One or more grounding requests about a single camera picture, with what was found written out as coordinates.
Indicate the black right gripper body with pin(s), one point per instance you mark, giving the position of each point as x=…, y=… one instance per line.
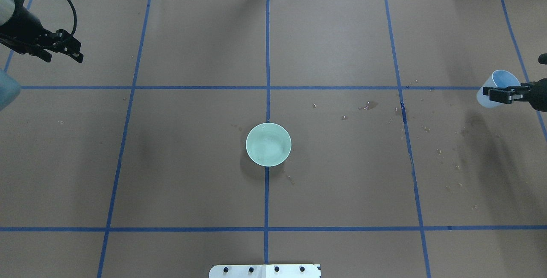
x=539, y=96

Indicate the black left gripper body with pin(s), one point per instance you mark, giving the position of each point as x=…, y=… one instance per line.
x=24, y=28

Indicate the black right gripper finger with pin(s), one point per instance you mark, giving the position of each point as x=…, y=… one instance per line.
x=504, y=97
x=523, y=87

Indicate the light blue plastic cup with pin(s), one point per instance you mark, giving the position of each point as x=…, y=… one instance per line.
x=499, y=78

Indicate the green plastic bowl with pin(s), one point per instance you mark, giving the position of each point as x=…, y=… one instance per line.
x=268, y=144

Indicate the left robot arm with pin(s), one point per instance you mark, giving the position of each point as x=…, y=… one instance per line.
x=9, y=87

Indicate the white camera stand base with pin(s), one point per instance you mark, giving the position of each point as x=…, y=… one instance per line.
x=266, y=271

